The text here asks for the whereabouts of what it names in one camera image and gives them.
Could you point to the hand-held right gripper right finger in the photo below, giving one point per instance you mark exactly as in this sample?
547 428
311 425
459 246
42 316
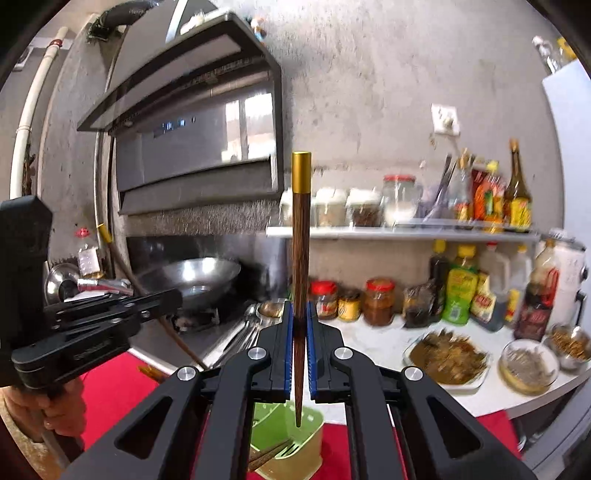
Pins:
314 355

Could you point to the steel range hood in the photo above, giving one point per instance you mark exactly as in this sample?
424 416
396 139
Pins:
184 124

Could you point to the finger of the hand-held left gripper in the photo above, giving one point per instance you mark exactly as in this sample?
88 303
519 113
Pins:
138 304
101 328

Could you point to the glass jar with spoons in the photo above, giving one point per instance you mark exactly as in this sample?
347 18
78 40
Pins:
436 196

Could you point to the white wall socket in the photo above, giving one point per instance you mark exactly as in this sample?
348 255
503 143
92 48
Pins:
445 119

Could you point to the large dark vinegar jug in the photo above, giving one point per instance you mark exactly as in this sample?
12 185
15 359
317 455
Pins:
491 290

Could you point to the dark bottle yellow cap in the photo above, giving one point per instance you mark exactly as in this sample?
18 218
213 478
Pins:
438 267

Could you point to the white-lid spice jar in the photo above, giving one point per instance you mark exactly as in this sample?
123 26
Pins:
364 207
330 207
284 210

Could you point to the gas stove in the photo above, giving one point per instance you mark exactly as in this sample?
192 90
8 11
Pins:
203 318

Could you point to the yellow-label bottle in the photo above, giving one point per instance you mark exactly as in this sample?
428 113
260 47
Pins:
565 48

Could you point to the steel bowl with food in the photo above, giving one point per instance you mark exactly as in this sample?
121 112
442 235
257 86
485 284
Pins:
570 346

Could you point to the orange chili jar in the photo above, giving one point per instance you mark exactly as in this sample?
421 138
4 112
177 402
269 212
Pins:
379 301

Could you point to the red yellow seasoning bottle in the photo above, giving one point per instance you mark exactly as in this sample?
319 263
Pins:
487 191

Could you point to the steel pot lid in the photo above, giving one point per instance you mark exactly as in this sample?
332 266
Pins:
57 281

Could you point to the dark sauce bottle yellow label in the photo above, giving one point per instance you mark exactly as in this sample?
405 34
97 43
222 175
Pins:
517 194

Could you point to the plate of cooked food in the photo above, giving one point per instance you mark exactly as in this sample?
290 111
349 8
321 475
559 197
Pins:
445 357

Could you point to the red-lid glass jar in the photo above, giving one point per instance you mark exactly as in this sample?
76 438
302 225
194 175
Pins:
401 198

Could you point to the green utensil holder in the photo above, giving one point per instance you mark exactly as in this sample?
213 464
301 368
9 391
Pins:
307 443

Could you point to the metal duct pipe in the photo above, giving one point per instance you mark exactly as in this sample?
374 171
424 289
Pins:
104 184

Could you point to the clear jug yellow cap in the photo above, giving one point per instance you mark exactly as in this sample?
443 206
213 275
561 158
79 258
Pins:
519 286

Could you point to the red tablecloth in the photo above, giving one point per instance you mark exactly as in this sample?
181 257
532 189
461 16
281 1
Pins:
115 387

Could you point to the white wall shelf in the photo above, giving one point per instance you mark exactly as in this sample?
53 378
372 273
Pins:
401 232

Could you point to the white wall pipe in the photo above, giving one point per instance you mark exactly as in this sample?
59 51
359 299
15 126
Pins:
34 101

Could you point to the set of wooden chopsticks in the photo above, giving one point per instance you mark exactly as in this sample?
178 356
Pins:
272 454

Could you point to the clear bottle gold cap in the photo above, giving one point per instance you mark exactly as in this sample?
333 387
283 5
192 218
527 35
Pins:
459 194

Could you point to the person's left hand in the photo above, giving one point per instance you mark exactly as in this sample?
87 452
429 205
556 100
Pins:
60 415

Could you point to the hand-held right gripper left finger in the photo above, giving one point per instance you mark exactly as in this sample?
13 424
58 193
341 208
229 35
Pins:
288 350

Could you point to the small figurine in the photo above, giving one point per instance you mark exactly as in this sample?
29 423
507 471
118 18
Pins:
256 25

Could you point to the red-lid sauce jar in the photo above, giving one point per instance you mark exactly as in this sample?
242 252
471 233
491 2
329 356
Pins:
325 300

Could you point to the steel wok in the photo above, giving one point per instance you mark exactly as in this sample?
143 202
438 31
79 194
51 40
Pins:
194 277

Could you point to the clear cooking oil bottle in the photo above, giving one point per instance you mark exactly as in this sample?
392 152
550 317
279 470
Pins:
87 258

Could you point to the dark spice bag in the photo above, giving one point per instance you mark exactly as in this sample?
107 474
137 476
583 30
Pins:
418 307

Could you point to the green plastic bottle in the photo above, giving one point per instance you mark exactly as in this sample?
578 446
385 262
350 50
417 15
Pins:
459 288

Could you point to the glass dish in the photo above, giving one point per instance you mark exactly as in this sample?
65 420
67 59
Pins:
528 367

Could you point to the yellow-label jar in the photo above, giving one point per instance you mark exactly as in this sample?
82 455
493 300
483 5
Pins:
349 304

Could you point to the steel spoon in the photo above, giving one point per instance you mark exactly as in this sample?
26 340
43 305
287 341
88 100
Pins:
247 323

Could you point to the white refrigerator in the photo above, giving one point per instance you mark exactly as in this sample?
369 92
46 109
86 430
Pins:
568 147

